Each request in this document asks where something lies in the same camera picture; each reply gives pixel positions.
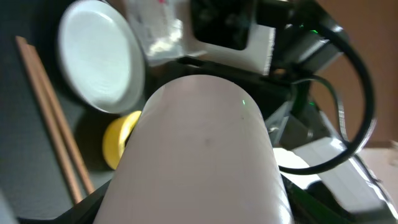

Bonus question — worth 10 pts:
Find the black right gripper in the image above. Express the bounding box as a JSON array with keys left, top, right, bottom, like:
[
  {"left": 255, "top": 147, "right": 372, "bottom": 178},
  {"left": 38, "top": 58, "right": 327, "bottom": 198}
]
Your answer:
[{"left": 177, "top": 1, "right": 345, "bottom": 149}]

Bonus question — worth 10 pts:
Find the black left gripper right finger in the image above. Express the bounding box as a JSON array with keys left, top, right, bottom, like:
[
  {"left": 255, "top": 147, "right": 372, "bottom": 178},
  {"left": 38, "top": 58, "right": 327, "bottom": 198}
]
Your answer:
[{"left": 282, "top": 175, "right": 351, "bottom": 224}]

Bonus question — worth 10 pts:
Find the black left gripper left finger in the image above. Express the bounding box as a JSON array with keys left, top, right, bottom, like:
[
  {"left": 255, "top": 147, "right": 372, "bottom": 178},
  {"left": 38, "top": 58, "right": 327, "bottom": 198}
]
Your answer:
[{"left": 17, "top": 180, "right": 111, "bottom": 224}]

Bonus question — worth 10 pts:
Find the yellow bowl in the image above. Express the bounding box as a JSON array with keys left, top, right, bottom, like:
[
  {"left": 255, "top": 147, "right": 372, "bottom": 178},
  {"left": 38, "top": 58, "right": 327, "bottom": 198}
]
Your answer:
[{"left": 102, "top": 111, "right": 142, "bottom": 170}]

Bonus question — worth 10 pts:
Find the pink plastic cup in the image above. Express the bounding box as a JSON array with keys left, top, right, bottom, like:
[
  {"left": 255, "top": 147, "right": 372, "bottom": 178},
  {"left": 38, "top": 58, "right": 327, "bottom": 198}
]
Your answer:
[{"left": 95, "top": 75, "right": 294, "bottom": 224}]

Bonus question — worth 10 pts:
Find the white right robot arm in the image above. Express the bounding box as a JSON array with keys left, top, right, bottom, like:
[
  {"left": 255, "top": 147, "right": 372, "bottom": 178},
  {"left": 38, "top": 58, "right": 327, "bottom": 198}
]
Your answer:
[{"left": 175, "top": 1, "right": 397, "bottom": 223}]

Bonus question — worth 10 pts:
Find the clear plastic waste bin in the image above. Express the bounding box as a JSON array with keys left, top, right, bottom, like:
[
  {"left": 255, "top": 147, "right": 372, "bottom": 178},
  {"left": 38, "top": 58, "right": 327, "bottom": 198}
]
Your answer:
[{"left": 125, "top": 0, "right": 183, "bottom": 66}]

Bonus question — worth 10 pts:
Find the wooden chopstick left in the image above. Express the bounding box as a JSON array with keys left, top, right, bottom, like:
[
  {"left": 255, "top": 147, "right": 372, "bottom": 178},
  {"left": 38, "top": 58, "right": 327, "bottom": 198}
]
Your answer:
[{"left": 16, "top": 36, "right": 83, "bottom": 205}]

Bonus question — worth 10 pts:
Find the wooden chopstick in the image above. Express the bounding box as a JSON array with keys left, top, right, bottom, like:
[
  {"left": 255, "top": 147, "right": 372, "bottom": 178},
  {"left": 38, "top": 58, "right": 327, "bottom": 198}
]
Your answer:
[
  {"left": 16, "top": 36, "right": 83, "bottom": 205},
  {"left": 27, "top": 44, "right": 95, "bottom": 195}
]

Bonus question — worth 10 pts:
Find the wooden chopstick right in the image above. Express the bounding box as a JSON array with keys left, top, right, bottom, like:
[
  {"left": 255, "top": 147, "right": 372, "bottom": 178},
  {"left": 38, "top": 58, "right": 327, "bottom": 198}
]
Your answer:
[{"left": 27, "top": 44, "right": 95, "bottom": 195}]

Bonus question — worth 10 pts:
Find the white round plate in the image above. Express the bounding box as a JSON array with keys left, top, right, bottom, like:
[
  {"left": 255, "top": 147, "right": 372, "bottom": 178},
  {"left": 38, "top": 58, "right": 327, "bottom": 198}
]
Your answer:
[{"left": 57, "top": 1, "right": 146, "bottom": 114}]

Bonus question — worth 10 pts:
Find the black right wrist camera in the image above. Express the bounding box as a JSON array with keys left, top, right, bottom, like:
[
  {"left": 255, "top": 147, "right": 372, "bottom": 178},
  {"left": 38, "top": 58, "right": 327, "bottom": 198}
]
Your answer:
[{"left": 190, "top": 0, "right": 257, "bottom": 50}]

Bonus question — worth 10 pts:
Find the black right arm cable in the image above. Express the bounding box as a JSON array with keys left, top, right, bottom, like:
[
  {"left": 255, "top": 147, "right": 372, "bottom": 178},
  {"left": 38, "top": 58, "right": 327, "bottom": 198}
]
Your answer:
[{"left": 278, "top": 18, "right": 377, "bottom": 175}]

